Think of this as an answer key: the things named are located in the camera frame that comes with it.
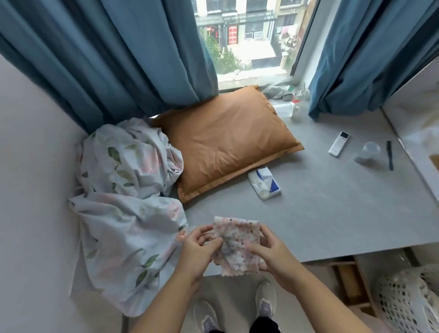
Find person's left hand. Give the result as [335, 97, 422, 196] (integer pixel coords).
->
[175, 225, 224, 286]

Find clear plastic container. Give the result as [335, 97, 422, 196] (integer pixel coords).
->
[272, 102, 300, 119]

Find wooden bed frame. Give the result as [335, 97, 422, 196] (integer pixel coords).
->
[327, 255, 376, 318]

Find clear plastic cup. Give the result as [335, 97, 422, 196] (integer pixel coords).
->
[354, 141, 381, 165]

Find white remote control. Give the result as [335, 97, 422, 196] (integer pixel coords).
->
[328, 131, 351, 158]

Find person's right grey shoe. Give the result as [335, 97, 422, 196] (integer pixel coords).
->
[255, 281, 277, 320]

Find orange pillow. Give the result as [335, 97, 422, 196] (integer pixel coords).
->
[150, 85, 305, 204]

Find wide teal curtain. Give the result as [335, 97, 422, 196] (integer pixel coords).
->
[0, 0, 220, 135]

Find blue white tissue packet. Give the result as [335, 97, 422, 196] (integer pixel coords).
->
[248, 167, 282, 201]

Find small floral cloth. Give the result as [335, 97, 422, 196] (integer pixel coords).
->
[210, 216, 269, 277]

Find person's grey shoe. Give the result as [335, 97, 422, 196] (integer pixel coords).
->
[192, 301, 219, 333]
[255, 281, 277, 320]

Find person's right hand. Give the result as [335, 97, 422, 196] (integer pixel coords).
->
[245, 225, 304, 296]

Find leaf print white blanket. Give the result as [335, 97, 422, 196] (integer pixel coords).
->
[67, 117, 189, 318]

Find window frame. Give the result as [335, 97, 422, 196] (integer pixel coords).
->
[195, 0, 331, 95]

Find narrow teal curtain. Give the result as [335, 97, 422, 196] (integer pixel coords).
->
[308, 0, 439, 121]

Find white mesh laundry basket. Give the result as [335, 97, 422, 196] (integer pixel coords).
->
[375, 263, 439, 333]

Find person's black trousers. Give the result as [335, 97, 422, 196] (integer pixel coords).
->
[209, 317, 281, 333]

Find grey crumpled cloth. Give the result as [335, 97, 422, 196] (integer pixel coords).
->
[262, 82, 296, 101]

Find person's right forearm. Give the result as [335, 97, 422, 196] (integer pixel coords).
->
[274, 273, 372, 333]

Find person's left grey shoe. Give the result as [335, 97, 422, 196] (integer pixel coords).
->
[192, 301, 219, 333]

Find white cabinet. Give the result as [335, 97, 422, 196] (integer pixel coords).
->
[382, 61, 439, 215]

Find person's left forearm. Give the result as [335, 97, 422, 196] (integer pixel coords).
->
[128, 273, 204, 333]

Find clear crumpled plastic wrap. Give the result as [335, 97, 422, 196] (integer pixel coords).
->
[292, 82, 310, 104]

